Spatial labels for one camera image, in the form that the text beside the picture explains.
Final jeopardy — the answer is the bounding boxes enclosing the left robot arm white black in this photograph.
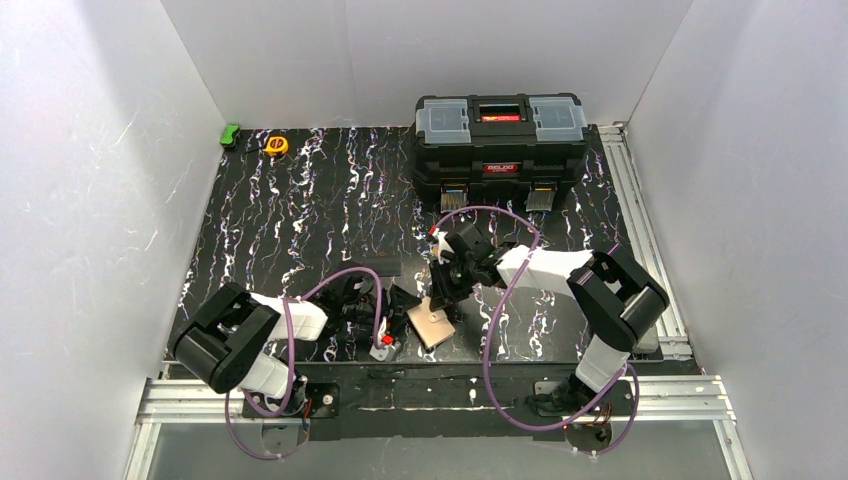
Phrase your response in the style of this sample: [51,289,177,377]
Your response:
[167,265,422,399]

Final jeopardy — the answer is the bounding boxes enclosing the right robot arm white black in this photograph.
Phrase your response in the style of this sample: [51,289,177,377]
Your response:
[429,224,670,394]

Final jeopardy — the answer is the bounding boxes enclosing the black toolbox with red label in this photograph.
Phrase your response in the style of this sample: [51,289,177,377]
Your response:
[411,93,600,212]

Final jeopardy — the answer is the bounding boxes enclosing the yellow tape measure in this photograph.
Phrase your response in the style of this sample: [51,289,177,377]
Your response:
[263,136,290,157]

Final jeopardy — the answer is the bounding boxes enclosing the green small object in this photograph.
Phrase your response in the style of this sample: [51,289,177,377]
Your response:
[219,124,241,149]

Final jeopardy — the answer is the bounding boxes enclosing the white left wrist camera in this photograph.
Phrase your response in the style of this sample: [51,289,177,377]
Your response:
[369,334,401,362]

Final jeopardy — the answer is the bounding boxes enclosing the aluminium frame rail right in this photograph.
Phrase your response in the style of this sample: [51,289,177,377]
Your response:
[599,123,693,361]

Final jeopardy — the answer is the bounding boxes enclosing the aluminium frame rail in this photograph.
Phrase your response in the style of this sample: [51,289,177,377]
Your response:
[125,371,752,479]
[599,123,693,361]

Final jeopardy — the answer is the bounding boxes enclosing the aluminium frame rail front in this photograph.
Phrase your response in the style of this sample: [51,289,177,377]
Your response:
[125,371,752,479]

